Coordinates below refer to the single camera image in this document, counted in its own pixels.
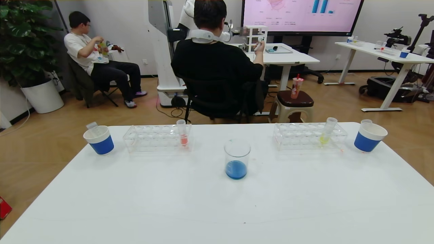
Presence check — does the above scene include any pink pigment test tube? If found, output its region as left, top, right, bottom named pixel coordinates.
left=176, top=119, right=189, bottom=147

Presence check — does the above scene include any clear glass beaker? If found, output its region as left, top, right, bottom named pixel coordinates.
left=224, top=139, right=252, bottom=180

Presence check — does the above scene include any clear acrylic tube rack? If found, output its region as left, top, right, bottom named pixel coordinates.
left=122, top=124, right=194, bottom=153
left=273, top=122, right=348, bottom=151

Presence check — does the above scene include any yellow pigment test tube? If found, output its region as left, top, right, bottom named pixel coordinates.
left=319, top=117, right=338, bottom=145

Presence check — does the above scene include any black office chair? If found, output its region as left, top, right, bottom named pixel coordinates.
left=183, top=76, right=261, bottom=124

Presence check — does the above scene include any person in black shirt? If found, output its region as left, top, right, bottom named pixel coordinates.
left=171, top=0, right=265, bottom=118

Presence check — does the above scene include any brown topped stool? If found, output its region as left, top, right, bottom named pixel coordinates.
left=269, top=90, right=315, bottom=123

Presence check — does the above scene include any white neck massager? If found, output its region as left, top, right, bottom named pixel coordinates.
left=188, top=29, right=222, bottom=44

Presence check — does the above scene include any pink drink cup with straw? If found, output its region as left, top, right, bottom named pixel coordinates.
left=290, top=74, right=304, bottom=100

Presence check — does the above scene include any white drawer organizer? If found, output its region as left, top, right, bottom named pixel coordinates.
left=244, top=25, right=268, bottom=53

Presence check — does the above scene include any grey desk tray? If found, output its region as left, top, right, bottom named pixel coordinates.
left=265, top=45, right=293, bottom=54

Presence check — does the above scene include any black display stand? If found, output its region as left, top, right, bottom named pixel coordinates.
left=266, top=35, right=325, bottom=84

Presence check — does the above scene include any black folding chair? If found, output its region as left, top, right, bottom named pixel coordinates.
left=86, top=83, right=120, bottom=108

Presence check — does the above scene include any blue white paper cup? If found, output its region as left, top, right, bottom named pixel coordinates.
left=354, top=122, right=388, bottom=153
left=83, top=125, right=115, bottom=156

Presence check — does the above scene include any white drawer cabinet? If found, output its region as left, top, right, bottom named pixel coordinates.
left=107, top=49, right=129, bottom=63

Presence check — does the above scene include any large display screen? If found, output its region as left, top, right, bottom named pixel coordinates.
left=241, top=0, right=365, bottom=37

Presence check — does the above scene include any olive green jacket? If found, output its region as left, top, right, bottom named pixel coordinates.
left=66, top=56, right=99, bottom=103

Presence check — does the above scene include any person in white shirt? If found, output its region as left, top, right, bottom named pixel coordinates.
left=64, top=11, right=148, bottom=109

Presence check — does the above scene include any grey metal cabinet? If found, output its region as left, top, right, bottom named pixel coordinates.
left=54, top=0, right=102, bottom=90

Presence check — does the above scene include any white plant pot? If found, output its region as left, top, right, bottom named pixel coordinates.
left=20, top=79, right=65, bottom=114

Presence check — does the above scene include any long white desk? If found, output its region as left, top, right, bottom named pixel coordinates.
left=324, top=41, right=434, bottom=112

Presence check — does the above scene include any green potted plant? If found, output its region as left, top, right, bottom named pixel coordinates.
left=0, top=0, right=63, bottom=88

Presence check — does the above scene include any red flat object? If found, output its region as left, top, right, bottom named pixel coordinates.
left=0, top=196, right=13, bottom=220

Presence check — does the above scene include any black floor cable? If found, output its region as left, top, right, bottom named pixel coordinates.
left=155, top=98, right=190, bottom=120

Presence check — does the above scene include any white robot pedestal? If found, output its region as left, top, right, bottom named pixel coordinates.
left=142, top=0, right=191, bottom=107

